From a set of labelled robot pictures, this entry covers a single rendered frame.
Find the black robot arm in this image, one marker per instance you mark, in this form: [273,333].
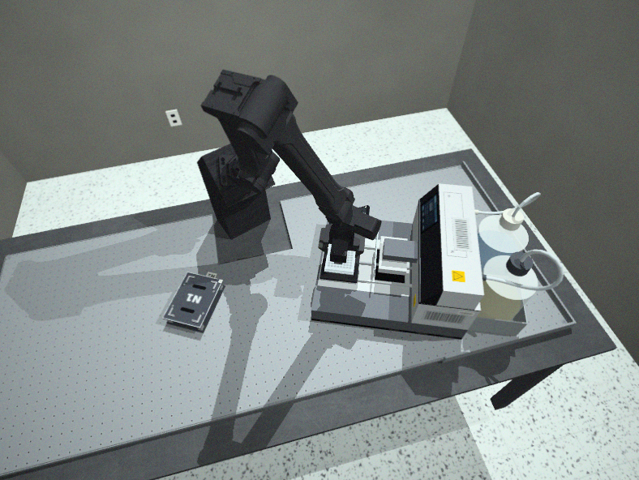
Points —
[265,114]

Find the grey flexible hose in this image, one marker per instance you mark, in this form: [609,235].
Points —
[541,252]

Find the white well plate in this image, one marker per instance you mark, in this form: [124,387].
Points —
[345,268]

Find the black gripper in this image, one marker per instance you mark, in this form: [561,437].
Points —
[358,246]

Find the white flexible hose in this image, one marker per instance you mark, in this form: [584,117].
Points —
[527,201]

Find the clear plastic bottle with black cap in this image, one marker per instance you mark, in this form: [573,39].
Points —
[501,301]

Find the white bottle with cap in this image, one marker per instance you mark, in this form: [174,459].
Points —
[501,235]

